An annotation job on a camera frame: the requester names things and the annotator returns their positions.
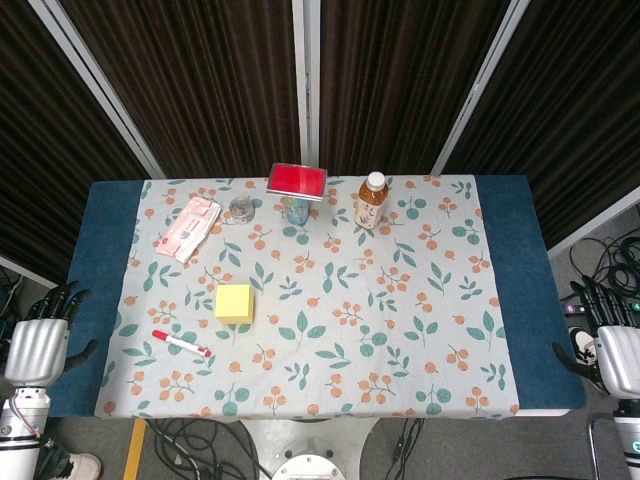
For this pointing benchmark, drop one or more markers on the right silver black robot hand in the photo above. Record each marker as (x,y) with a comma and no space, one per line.
(620,360)

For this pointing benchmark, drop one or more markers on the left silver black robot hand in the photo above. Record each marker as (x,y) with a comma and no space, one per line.
(37,350)

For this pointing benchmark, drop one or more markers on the red and white marker pen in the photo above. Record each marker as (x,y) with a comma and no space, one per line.
(180,343)

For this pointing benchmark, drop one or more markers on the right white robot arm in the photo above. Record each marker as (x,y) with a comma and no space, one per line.
(629,435)

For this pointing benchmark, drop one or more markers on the floral fruit print tablecloth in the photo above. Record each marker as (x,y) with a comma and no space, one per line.
(325,310)

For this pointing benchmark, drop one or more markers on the white black sneaker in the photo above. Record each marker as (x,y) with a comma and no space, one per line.
(584,345)

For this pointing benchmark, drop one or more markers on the black power strip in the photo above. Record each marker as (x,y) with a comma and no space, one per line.
(575,306)

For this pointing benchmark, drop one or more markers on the blue table mat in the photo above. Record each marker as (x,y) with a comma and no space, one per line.
(85,260)

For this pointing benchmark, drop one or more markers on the white shoe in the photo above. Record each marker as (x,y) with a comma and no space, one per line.
(85,466)

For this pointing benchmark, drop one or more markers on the yellow floor tape strip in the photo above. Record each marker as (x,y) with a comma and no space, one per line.
(135,450)

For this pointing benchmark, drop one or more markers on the pink white wet wipes pack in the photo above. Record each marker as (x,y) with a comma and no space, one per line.
(190,230)

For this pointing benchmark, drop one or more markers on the dark ribbed partition panel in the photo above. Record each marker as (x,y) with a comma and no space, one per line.
(40,150)
(200,90)
(390,85)
(575,100)

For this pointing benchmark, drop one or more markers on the yellow cube block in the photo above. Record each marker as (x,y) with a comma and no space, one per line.
(234,305)

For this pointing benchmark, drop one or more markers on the small clear round jar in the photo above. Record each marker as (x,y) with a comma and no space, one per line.
(241,210)

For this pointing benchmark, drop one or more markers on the blue green drink can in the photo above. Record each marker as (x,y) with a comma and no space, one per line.
(296,214)

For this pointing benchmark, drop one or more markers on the amber tea bottle white cap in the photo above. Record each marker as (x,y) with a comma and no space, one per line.
(371,202)

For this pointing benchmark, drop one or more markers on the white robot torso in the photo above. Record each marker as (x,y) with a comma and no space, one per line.
(310,467)

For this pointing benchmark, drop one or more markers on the flat red box silver rim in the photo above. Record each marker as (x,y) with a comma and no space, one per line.
(296,181)

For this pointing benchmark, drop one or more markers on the grey partition frame post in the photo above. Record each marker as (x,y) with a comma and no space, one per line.
(100,90)
(480,85)
(25,272)
(305,75)
(595,225)

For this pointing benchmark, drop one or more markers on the metal chair frame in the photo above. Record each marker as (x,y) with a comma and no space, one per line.
(594,450)

